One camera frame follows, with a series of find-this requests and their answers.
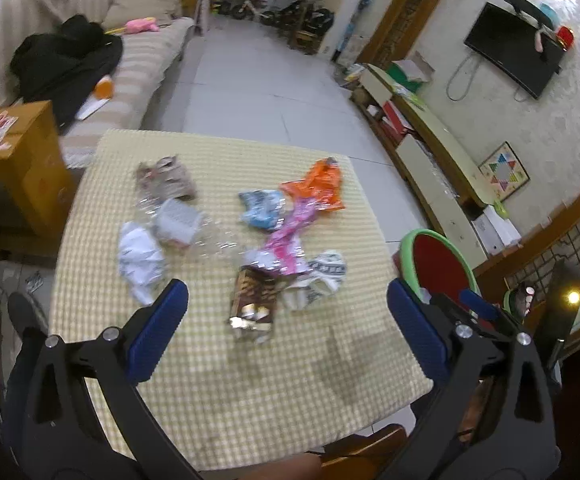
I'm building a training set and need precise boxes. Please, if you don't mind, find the beige pillow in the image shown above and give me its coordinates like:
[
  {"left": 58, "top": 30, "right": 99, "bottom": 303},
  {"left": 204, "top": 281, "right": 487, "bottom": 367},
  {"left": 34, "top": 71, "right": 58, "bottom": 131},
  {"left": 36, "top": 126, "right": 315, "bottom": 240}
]
[{"left": 104, "top": 0, "right": 185, "bottom": 23}]

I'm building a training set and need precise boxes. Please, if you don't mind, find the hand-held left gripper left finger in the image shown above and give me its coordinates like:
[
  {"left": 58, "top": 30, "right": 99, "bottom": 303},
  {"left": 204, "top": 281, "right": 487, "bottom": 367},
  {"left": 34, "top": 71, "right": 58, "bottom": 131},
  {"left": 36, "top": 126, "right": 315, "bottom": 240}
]
[{"left": 4, "top": 278, "right": 205, "bottom": 480}]

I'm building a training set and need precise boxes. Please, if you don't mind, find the black jacket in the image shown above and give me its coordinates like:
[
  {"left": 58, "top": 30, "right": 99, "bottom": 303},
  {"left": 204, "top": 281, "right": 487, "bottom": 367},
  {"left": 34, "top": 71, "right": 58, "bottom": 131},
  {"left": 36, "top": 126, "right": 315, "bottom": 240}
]
[{"left": 10, "top": 15, "right": 124, "bottom": 131}]

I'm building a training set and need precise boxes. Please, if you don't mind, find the pink wrapper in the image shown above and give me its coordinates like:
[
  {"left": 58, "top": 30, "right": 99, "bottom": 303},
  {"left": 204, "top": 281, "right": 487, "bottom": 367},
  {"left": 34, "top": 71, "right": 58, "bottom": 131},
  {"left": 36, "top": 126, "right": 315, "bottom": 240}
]
[{"left": 262, "top": 197, "right": 321, "bottom": 276}]

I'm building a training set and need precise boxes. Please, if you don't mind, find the blue silver wrapper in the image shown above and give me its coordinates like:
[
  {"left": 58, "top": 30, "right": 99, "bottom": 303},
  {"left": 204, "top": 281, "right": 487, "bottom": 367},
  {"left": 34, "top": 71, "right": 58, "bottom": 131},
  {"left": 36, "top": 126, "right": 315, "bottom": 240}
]
[{"left": 238, "top": 189, "right": 291, "bottom": 232}]

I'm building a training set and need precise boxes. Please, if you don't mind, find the small wooden chair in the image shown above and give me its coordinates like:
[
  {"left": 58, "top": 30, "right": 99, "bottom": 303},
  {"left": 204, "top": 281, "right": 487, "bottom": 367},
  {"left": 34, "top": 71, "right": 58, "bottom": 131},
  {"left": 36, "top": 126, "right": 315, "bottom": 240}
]
[{"left": 295, "top": 30, "right": 321, "bottom": 53}]

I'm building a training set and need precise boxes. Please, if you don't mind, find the clear plastic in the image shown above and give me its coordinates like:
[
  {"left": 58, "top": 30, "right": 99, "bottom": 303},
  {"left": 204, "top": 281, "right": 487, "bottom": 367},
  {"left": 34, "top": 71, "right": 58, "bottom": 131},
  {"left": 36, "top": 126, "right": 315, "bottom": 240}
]
[{"left": 195, "top": 220, "right": 251, "bottom": 261}]

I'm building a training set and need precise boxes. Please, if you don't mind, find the standing air conditioner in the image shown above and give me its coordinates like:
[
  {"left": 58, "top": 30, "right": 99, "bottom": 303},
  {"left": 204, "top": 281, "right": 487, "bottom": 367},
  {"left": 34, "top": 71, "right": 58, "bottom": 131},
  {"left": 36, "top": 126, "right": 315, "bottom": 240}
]
[{"left": 317, "top": 0, "right": 378, "bottom": 58}]

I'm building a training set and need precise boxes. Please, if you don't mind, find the printed wrapper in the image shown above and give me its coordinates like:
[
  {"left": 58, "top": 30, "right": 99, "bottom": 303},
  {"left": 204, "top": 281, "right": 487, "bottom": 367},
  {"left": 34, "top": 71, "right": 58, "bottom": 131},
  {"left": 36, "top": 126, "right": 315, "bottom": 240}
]
[{"left": 242, "top": 249, "right": 348, "bottom": 311}]

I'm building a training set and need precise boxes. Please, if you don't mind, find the open green cardboard box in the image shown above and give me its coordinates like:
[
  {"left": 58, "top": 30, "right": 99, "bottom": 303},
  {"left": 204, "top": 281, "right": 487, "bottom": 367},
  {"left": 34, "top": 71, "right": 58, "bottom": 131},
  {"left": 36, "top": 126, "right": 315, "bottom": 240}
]
[{"left": 390, "top": 52, "right": 437, "bottom": 93}]

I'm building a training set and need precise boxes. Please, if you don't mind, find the black television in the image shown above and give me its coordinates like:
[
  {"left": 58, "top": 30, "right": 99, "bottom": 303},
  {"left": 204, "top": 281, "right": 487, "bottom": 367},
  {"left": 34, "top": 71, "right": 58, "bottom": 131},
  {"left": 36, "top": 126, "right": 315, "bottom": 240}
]
[{"left": 464, "top": 2, "right": 567, "bottom": 101}]

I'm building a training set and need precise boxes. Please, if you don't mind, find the small green rimmed pot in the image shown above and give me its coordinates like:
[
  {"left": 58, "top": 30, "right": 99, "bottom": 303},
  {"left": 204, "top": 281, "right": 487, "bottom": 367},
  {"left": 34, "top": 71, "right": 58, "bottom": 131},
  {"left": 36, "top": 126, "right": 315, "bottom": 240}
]
[{"left": 502, "top": 284, "right": 538, "bottom": 322}]

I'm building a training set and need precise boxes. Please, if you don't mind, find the silver foil wrapper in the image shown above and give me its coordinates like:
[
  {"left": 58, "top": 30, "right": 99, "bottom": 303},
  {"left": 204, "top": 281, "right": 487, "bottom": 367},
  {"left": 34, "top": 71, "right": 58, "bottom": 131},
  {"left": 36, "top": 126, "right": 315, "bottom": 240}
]
[{"left": 117, "top": 221, "right": 167, "bottom": 307}]

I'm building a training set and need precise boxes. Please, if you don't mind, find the orange wrapper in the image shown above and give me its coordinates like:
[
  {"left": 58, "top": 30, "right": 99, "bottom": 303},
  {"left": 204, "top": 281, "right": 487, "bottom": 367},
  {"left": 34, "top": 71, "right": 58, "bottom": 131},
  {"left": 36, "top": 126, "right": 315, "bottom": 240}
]
[{"left": 280, "top": 157, "right": 347, "bottom": 215}]

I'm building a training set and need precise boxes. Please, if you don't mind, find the green packet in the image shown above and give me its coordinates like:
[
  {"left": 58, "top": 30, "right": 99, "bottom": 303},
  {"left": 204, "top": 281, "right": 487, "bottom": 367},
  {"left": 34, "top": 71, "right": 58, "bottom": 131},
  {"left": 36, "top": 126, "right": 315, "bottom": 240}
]
[{"left": 395, "top": 85, "right": 428, "bottom": 111}]

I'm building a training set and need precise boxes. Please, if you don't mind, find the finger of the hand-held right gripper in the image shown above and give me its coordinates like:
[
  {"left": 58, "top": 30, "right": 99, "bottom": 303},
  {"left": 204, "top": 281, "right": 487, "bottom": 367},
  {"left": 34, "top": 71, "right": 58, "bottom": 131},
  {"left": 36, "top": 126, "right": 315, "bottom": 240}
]
[
  {"left": 429, "top": 292, "right": 471, "bottom": 326},
  {"left": 459, "top": 289, "right": 501, "bottom": 322}
]

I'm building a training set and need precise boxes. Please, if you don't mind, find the brown chocolate wrapper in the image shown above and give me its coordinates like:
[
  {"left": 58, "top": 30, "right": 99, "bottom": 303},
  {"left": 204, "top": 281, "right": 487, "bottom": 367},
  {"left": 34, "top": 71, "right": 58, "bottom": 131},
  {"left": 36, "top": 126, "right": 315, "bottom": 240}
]
[{"left": 227, "top": 266, "right": 283, "bottom": 343}]

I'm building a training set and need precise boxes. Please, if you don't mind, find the pink plush toy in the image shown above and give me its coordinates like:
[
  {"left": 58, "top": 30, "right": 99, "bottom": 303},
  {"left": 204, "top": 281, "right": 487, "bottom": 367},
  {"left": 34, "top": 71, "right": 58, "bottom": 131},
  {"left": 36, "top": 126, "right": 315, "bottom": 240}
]
[{"left": 126, "top": 16, "right": 159, "bottom": 35}]

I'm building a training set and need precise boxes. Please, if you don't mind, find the red bin with green rim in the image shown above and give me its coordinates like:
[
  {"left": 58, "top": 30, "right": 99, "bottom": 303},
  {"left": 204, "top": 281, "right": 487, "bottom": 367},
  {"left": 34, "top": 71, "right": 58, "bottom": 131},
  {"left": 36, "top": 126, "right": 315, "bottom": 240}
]
[{"left": 400, "top": 228, "right": 482, "bottom": 311}]

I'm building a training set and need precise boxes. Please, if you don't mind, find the checkered tablecloth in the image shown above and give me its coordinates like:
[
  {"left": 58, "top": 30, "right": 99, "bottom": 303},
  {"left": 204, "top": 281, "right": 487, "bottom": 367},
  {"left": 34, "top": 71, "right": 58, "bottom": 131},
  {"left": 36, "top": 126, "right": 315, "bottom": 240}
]
[{"left": 50, "top": 129, "right": 436, "bottom": 471}]

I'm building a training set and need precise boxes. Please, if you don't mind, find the white paper sheet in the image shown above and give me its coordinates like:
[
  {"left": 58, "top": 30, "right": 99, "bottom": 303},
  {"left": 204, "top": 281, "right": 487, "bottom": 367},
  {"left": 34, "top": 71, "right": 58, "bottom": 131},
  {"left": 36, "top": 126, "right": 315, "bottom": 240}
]
[{"left": 74, "top": 97, "right": 110, "bottom": 121}]

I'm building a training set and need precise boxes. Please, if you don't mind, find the white cardboard box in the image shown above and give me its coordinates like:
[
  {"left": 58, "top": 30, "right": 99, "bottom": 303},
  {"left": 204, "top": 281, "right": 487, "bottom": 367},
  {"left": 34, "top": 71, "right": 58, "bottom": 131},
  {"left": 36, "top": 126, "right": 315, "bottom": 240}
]
[{"left": 470, "top": 205, "right": 522, "bottom": 256}]

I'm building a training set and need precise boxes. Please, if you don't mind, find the star checkers board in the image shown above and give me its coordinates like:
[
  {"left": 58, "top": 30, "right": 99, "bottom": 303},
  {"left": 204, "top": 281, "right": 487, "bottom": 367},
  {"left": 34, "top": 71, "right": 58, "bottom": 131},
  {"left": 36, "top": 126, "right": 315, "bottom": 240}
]
[{"left": 478, "top": 141, "right": 531, "bottom": 203}]

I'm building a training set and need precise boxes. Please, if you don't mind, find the long television cabinet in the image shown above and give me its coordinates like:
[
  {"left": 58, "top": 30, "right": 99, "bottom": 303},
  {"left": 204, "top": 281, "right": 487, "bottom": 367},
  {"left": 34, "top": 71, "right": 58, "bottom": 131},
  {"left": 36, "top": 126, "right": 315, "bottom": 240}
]
[{"left": 352, "top": 64, "right": 501, "bottom": 261}]

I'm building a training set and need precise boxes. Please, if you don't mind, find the flat red box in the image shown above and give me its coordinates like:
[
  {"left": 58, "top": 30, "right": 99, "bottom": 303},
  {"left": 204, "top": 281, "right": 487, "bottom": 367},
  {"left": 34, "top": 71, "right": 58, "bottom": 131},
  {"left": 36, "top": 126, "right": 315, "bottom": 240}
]
[{"left": 382, "top": 101, "right": 411, "bottom": 133}]

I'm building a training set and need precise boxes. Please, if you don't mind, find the white balance bike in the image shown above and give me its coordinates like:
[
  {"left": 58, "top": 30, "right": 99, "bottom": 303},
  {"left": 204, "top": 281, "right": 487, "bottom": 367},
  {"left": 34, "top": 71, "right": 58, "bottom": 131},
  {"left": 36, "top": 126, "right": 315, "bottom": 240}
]
[{"left": 220, "top": 0, "right": 275, "bottom": 23}]

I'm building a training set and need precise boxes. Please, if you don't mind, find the television cable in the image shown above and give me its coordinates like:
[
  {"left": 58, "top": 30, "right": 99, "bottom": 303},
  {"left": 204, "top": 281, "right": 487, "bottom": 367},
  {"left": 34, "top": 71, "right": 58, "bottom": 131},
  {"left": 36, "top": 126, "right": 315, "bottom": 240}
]
[{"left": 445, "top": 52, "right": 473, "bottom": 102}]

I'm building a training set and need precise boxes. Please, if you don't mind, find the black hat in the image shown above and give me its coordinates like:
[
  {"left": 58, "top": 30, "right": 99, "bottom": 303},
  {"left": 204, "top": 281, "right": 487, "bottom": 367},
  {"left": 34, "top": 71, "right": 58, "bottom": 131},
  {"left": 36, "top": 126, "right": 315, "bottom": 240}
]
[{"left": 496, "top": 0, "right": 546, "bottom": 23}]

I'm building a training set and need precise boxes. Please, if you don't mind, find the striped beige sofa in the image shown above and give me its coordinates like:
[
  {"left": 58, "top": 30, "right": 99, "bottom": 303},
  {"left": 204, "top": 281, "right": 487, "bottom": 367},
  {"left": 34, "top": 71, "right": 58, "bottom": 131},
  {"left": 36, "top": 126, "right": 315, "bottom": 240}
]
[{"left": 0, "top": 0, "right": 195, "bottom": 171}]

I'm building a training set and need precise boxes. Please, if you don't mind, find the wooden side table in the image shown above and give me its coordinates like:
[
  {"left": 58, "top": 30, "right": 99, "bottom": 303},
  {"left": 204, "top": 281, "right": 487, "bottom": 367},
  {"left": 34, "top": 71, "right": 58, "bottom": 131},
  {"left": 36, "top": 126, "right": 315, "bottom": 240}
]
[{"left": 0, "top": 101, "right": 78, "bottom": 241}]

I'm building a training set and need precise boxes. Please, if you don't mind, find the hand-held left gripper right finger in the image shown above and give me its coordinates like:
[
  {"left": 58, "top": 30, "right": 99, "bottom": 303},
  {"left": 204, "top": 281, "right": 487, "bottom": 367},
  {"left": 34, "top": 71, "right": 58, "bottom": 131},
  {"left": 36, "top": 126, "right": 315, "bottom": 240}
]
[{"left": 386, "top": 277, "right": 558, "bottom": 480}]

